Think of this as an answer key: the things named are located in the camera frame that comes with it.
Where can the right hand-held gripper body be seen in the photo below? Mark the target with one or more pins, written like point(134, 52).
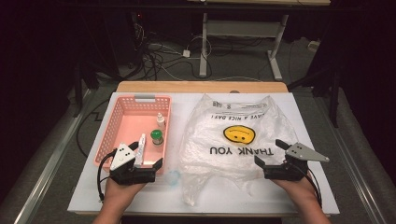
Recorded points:
point(299, 154)

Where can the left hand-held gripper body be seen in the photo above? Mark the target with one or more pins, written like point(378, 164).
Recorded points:
point(123, 157)

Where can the pink plastic basket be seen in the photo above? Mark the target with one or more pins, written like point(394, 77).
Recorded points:
point(134, 124)

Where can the green-capped small bottle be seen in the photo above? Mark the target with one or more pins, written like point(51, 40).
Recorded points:
point(157, 136)

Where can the white dropper bottle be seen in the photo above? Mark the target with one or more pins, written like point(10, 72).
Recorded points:
point(160, 121)

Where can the clear plastic bag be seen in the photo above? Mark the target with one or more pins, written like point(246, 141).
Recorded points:
point(211, 130)

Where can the person's right hand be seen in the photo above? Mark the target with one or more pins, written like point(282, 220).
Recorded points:
point(299, 189)

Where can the person's left hand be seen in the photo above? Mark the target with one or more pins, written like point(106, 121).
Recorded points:
point(120, 193)

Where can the white board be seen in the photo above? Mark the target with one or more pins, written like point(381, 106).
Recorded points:
point(93, 193)

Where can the black stand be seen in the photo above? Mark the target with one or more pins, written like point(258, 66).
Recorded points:
point(334, 93)
point(78, 90)

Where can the wooden table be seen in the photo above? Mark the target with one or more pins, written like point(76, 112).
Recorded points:
point(202, 86)

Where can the white power adapter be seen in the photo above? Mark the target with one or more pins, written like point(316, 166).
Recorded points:
point(186, 53)

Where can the white metal desk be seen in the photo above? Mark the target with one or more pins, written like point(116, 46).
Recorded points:
point(239, 28)

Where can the metal floor rail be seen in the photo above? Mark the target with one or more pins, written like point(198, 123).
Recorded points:
point(351, 161)
point(53, 161)

